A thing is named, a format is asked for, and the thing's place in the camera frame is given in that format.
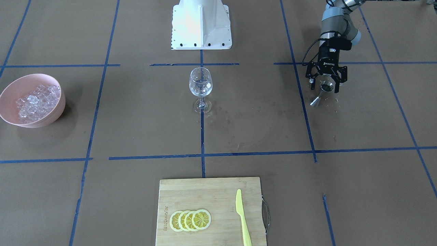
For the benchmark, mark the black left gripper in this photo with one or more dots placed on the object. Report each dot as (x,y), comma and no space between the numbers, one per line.
(328,57)

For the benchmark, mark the steel cocktail jigger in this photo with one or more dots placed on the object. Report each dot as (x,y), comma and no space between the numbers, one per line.
(325,88)

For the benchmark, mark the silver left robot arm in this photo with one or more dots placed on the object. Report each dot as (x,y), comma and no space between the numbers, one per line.
(338,33)

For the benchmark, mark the clear wine glass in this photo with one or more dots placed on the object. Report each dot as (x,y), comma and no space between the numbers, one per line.
(201,85)

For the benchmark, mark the clear ice cubes pile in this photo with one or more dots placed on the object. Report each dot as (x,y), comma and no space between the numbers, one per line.
(37,104)

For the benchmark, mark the bamboo cutting board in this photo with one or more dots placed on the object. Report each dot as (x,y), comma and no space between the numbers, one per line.
(217,195)

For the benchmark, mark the yellow plastic knife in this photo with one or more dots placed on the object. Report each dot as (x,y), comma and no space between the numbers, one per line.
(240,211)

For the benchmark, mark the lemon slice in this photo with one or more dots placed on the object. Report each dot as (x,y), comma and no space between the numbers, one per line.
(181,220)
(188,221)
(201,219)
(174,221)

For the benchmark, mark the pink bowl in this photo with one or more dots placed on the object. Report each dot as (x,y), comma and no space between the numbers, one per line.
(23,86)

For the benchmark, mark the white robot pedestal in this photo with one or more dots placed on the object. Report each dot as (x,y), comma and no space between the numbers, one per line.
(201,25)

